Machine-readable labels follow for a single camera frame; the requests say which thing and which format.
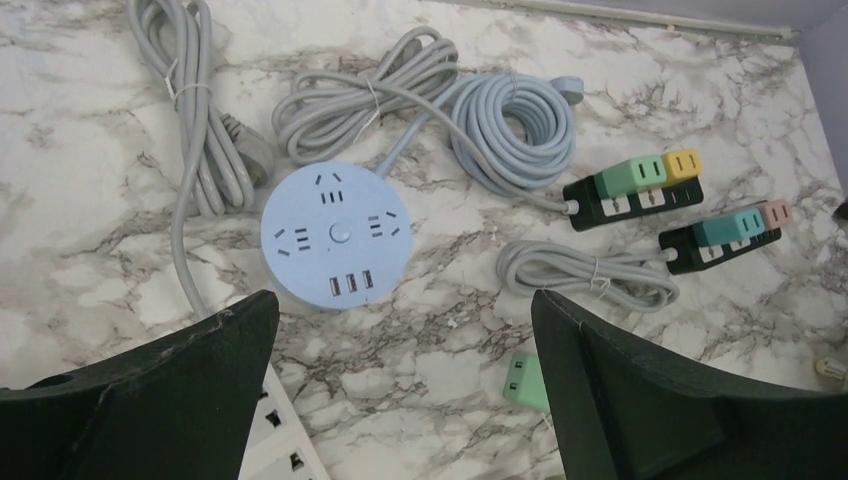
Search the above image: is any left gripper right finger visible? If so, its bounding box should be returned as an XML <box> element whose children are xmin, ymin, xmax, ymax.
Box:
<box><xmin>531</xmin><ymin>290</ymin><xmax>847</xmax><ymax>479</ymax></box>

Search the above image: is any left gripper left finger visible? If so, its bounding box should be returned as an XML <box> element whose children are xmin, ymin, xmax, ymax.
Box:
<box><xmin>1</xmin><ymin>290</ymin><xmax>279</xmax><ymax>479</ymax></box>

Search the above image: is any white power strip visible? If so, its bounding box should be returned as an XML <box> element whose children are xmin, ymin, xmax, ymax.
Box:
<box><xmin>238</xmin><ymin>365</ymin><xmax>330</xmax><ymax>480</ymax></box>

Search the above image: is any round blue power socket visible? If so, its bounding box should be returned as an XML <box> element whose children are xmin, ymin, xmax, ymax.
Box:
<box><xmin>260</xmin><ymin>161</ymin><xmax>412</xmax><ymax>310</ymax></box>

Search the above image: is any black power strip front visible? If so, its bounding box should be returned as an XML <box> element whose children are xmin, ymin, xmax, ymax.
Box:
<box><xmin>658</xmin><ymin>208</ymin><xmax>783</xmax><ymax>275</ymax></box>

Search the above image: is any black power strip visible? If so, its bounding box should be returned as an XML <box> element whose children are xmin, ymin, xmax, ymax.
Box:
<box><xmin>658</xmin><ymin>208</ymin><xmax>783</xmax><ymax>275</ymax></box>
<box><xmin>563</xmin><ymin>176</ymin><xmax>704</xmax><ymax>232</ymax></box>

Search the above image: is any black power strip rear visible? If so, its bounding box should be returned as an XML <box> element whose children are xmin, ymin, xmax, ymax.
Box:
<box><xmin>563</xmin><ymin>176</ymin><xmax>704</xmax><ymax>232</ymax></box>

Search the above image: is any teal adapter on front strip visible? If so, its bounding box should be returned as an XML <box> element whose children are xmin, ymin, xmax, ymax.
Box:
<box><xmin>692</xmin><ymin>208</ymin><xmax>766</xmax><ymax>247</ymax></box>

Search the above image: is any green adapter on rear strip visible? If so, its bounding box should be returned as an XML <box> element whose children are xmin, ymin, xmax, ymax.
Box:
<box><xmin>594</xmin><ymin>155</ymin><xmax>668</xmax><ymax>199</ymax></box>

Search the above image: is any pink adapter on front strip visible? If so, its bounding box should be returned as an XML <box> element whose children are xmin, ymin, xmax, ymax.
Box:
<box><xmin>757</xmin><ymin>199</ymin><xmax>793</xmax><ymax>231</ymax></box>

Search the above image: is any yellow adapter on rear strip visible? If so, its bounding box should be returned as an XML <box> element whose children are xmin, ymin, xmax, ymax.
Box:
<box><xmin>660</xmin><ymin>149</ymin><xmax>703</xmax><ymax>187</ymax></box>

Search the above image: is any grey cable bundle front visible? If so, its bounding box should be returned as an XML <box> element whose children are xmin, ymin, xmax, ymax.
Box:
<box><xmin>495</xmin><ymin>239</ymin><xmax>682</xmax><ymax>314</ymax></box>

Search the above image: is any grey cable bundle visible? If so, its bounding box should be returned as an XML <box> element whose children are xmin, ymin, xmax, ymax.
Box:
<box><xmin>271</xmin><ymin>26</ymin><xmax>571</xmax><ymax>215</ymax></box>
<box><xmin>125</xmin><ymin>0</ymin><xmax>276</xmax><ymax>319</ymax></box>
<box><xmin>495</xmin><ymin>239</ymin><xmax>682</xmax><ymax>314</ymax></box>

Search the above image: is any grey cable bundle left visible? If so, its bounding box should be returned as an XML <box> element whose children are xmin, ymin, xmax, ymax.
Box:
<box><xmin>125</xmin><ymin>0</ymin><xmax>276</xmax><ymax>319</ymax></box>

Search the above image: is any light blue coiled cable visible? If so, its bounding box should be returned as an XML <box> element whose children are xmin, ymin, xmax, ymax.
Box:
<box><xmin>374</xmin><ymin>71</ymin><xmax>586</xmax><ymax>200</ymax></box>

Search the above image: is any grey cable bundle middle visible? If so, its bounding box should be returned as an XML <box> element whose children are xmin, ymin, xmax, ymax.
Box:
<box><xmin>271</xmin><ymin>26</ymin><xmax>571</xmax><ymax>215</ymax></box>

